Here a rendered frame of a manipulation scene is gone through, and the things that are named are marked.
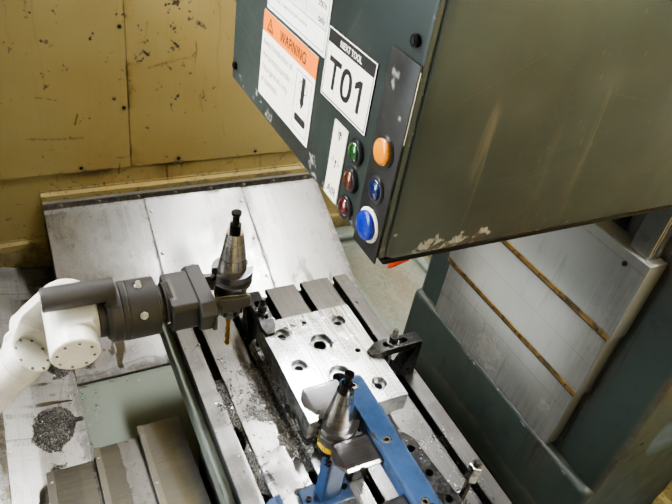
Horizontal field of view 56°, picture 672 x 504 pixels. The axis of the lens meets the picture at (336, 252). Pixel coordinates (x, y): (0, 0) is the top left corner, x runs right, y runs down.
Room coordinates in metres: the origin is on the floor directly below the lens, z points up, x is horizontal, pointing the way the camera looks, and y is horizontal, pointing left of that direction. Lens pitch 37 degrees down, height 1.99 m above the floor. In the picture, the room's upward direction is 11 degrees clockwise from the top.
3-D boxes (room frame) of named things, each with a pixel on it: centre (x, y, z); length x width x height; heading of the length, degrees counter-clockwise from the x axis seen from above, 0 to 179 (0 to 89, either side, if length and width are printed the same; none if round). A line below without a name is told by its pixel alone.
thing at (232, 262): (0.74, 0.15, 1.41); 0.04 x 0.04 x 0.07
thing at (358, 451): (0.57, -0.08, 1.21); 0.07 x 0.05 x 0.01; 122
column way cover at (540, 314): (1.11, -0.42, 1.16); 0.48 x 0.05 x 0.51; 32
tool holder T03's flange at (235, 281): (0.74, 0.15, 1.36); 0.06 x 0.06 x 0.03
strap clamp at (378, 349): (1.03, -0.17, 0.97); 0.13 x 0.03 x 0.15; 122
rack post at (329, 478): (0.69, -0.07, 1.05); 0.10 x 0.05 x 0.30; 122
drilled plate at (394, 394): (0.96, -0.03, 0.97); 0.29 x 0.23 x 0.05; 32
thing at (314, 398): (0.66, -0.02, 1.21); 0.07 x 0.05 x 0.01; 122
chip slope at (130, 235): (1.43, 0.32, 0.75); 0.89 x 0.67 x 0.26; 122
